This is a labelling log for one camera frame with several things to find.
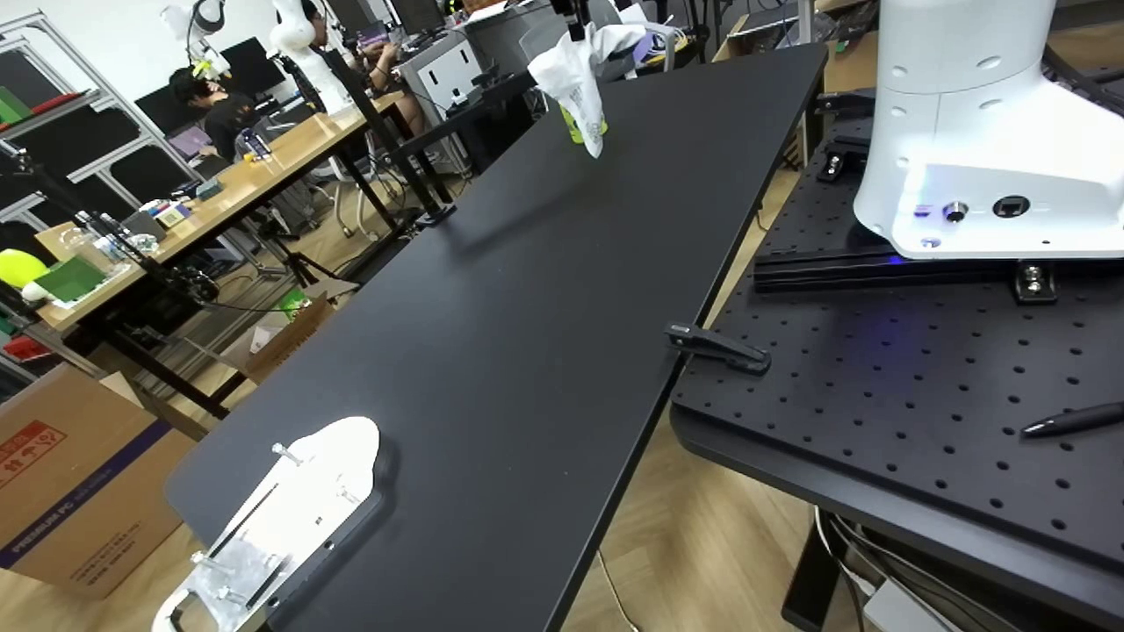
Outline seated person in purple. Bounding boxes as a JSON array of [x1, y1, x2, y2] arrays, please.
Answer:
[[347, 19, 433, 133]]

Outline metal frame shelf rack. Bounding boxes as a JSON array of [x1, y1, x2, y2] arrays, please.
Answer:
[[0, 6, 203, 241]]

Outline black office chair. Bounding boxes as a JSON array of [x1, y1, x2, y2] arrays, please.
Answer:
[[313, 42, 462, 230]]

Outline small brown cardboard box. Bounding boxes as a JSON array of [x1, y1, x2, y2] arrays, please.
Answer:
[[236, 294, 342, 385]]

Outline seated person in black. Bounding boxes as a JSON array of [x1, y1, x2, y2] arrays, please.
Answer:
[[164, 63, 261, 163]]

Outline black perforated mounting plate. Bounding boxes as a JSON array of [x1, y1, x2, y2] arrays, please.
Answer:
[[666, 115, 1124, 632]]

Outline large cardboard box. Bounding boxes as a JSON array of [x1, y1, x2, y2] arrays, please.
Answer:
[[0, 363, 199, 603]]

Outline black pen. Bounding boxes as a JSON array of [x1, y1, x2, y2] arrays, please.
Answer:
[[1018, 397, 1124, 441]]

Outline clear plastic bag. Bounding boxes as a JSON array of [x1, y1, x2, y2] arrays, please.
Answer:
[[524, 23, 613, 163]]

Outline grey cable bundle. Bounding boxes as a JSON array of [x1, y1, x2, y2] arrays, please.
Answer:
[[813, 508, 1010, 632]]

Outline black clamp lever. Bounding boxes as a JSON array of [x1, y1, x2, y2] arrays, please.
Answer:
[[666, 319, 775, 376]]

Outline black hanger hook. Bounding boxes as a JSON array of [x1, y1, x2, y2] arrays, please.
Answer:
[[548, 0, 589, 45]]

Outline metal bolt bracket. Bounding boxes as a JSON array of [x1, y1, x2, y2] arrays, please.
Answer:
[[1010, 261, 1059, 309]]

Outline green tray items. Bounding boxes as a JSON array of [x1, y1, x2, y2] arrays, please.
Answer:
[[0, 247, 113, 313]]

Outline black aluminium rail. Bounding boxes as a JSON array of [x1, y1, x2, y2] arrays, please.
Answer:
[[748, 247, 1124, 298]]

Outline black computer monitor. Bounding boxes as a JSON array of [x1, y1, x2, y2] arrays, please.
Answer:
[[219, 31, 292, 97]]

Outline white stand base with acrylic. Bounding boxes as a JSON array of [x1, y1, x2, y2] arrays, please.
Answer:
[[152, 413, 393, 632]]

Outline long wooden desk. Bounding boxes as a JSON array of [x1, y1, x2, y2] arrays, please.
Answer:
[[30, 88, 407, 336]]

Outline white cabinet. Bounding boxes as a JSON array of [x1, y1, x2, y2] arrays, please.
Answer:
[[401, 31, 483, 123]]

